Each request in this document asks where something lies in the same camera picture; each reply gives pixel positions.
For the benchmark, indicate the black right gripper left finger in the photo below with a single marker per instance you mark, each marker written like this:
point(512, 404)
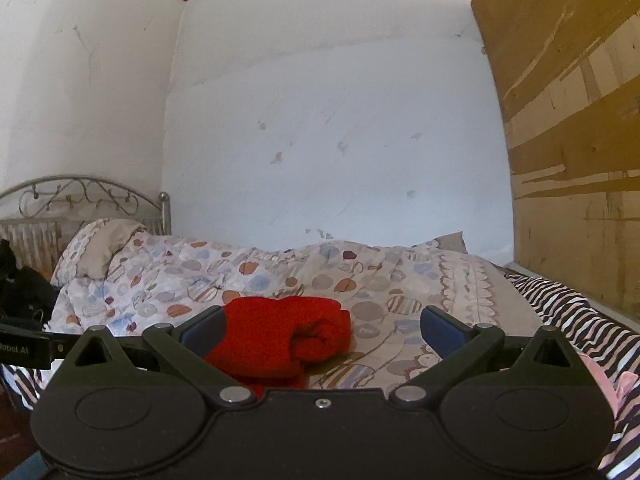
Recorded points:
point(98, 358)

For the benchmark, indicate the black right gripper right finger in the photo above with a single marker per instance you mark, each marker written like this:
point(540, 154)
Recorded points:
point(544, 359)

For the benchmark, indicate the red knitted sweater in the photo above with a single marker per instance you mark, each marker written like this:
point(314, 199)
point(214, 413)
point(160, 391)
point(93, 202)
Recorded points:
point(271, 343)

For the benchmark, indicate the black bag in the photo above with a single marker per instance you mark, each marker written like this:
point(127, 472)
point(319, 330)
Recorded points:
point(27, 299)

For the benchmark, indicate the dotted patterned duvet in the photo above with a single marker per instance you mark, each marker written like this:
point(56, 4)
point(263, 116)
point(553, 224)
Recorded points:
point(156, 279)

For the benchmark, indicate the metal bed headboard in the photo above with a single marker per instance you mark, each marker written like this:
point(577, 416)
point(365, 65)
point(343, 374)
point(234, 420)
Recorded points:
point(40, 216)

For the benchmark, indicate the black white striped sheet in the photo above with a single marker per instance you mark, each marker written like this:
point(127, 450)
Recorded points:
point(612, 345)

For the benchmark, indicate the beige pillow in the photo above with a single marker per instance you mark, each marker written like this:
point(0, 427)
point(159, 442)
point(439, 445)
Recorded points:
point(101, 241)

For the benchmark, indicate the pink cloth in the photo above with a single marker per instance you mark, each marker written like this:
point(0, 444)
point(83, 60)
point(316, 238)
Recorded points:
point(622, 395)

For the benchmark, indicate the brown wooden wardrobe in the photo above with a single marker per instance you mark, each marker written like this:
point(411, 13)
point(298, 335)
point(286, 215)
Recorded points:
point(567, 78)

